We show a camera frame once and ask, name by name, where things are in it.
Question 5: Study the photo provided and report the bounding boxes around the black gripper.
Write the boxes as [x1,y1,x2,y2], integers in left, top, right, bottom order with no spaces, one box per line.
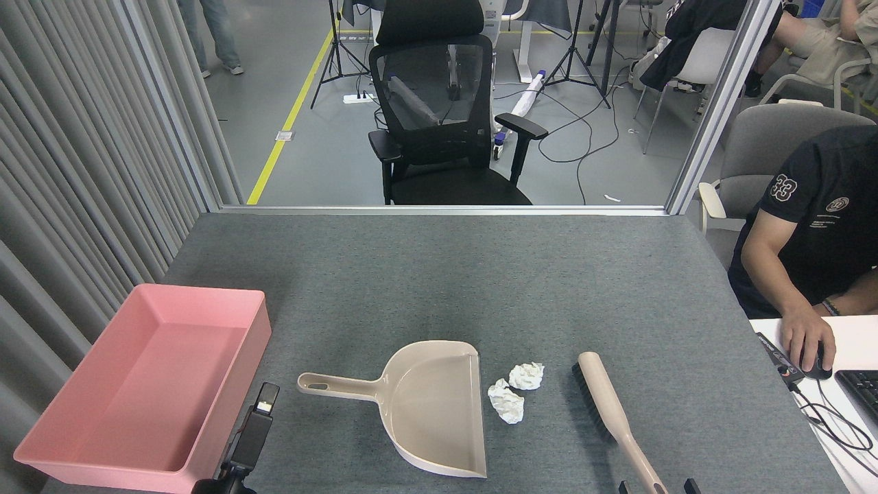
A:
[191,382,281,494]

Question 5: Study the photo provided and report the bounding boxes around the beige hand brush black bristles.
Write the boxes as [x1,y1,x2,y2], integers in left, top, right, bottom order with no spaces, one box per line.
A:
[571,351,669,494]

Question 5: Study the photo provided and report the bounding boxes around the long white paper ball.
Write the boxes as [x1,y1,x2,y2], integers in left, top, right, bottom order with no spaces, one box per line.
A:
[488,379,525,425]

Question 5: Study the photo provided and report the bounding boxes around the small white paper ball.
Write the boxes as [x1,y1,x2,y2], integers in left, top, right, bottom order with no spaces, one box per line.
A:
[508,362,545,391]

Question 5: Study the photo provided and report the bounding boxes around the black computer mouse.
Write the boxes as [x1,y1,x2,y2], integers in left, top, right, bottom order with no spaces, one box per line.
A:
[801,343,833,380]

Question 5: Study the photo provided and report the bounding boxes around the beige plastic dustpan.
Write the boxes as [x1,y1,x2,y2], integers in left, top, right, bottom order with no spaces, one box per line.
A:
[296,340,488,479]

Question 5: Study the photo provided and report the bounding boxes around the pink plastic bin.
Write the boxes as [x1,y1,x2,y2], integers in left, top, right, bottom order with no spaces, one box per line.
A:
[12,283,272,494]

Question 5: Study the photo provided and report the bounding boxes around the person's right hand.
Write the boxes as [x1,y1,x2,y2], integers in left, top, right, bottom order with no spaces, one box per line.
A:
[780,307,838,373]

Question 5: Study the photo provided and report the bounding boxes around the black device with red button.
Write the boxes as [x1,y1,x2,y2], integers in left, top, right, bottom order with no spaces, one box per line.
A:
[755,332,805,385]

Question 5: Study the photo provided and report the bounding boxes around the black keyboard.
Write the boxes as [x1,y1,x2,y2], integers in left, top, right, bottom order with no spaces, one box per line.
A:
[835,369,878,426]

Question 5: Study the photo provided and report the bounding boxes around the black mesh office chair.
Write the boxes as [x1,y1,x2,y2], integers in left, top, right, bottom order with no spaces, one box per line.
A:
[368,0,549,206]

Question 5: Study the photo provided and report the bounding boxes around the grey pleated curtain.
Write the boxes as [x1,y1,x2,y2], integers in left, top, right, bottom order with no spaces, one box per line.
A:
[0,0,244,474]

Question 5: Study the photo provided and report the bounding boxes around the grey upholstered chair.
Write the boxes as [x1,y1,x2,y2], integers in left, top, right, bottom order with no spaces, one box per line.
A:
[698,99,875,234]

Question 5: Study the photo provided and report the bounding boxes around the black tripod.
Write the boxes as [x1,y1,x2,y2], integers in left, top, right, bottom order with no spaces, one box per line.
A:
[542,0,611,109]
[310,0,371,110]

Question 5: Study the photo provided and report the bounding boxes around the standing person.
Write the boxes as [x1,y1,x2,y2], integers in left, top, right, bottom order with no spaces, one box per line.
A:
[177,0,245,78]

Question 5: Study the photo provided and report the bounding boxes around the white plastic chair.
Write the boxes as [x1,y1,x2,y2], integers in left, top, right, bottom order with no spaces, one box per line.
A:
[634,27,738,155]

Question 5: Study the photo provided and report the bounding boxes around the white stand on wheels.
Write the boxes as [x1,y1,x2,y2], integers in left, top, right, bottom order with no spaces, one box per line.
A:
[480,0,543,84]

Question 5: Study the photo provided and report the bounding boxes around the black jacket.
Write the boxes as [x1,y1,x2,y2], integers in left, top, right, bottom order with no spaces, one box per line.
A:
[641,0,748,92]

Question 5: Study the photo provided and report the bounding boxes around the seated person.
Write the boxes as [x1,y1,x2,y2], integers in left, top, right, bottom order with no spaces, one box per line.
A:
[744,0,878,97]

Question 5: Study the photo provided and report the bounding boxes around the black desk cable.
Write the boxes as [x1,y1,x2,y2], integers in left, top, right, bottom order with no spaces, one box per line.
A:
[787,381,875,454]

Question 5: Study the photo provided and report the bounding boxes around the silver table rail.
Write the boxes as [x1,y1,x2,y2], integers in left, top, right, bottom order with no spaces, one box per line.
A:
[219,204,669,217]

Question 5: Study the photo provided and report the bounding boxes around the black floor cable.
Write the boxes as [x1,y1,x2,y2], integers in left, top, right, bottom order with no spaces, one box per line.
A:
[494,62,642,205]

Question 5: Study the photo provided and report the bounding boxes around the silver post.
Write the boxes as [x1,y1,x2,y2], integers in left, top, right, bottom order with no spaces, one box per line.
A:
[665,0,783,215]

